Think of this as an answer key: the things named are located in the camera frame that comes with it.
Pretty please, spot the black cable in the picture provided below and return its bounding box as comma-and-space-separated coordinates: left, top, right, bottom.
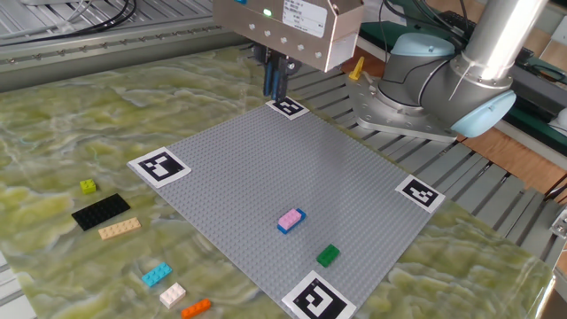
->
0, 0, 137, 48

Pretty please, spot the green Lego brick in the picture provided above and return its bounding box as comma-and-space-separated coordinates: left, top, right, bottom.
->
315, 244, 341, 268

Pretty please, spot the tan Lego plate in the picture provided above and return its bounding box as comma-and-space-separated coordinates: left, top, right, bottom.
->
97, 216, 143, 241

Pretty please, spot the black white fiducial marker tag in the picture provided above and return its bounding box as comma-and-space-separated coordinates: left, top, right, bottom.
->
281, 269, 357, 319
394, 174, 447, 214
127, 146, 192, 189
265, 95, 310, 121

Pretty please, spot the blue Lego brick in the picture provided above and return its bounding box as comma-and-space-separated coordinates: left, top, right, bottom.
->
276, 207, 307, 235

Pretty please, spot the green workbench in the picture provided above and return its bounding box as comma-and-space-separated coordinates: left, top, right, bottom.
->
353, 0, 567, 150

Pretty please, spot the yellow plastic clip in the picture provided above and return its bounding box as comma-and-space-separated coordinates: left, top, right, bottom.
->
348, 56, 366, 82

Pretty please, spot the silver robot mounting plate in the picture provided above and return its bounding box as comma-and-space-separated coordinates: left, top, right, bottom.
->
345, 73, 460, 144

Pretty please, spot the pink Lego brick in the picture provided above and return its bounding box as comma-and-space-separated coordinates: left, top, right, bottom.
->
277, 208, 303, 231

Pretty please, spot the white plastic bag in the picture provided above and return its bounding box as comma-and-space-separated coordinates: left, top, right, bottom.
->
362, 0, 408, 26

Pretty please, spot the cyan Lego brick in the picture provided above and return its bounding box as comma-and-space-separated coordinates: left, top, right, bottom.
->
141, 261, 174, 288

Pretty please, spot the silver Schunk gripper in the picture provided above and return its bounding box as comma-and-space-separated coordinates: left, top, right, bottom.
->
212, 0, 365, 103

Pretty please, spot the black Lego plate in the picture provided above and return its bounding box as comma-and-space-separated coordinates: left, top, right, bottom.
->
71, 192, 132, 232

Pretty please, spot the grey Lego baseplate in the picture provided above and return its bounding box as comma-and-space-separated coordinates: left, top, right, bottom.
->
127, 99, 447, 319

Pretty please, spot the aluminium frame rail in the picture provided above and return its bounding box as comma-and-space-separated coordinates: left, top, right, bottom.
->
0, 19, 256, 93

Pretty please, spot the white Lego brick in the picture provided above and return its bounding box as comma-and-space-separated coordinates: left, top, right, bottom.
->
159, 282, 187, 310

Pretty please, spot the orange Lego brick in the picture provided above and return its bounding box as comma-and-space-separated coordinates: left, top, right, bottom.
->
180, 298, 213, 319

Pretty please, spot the green marble pattern mat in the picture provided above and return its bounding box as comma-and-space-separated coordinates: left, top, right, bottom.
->
0, 43, 557, 319

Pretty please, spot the metal corner bracket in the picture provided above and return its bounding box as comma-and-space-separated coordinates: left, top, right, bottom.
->
550, 207, 567, 241

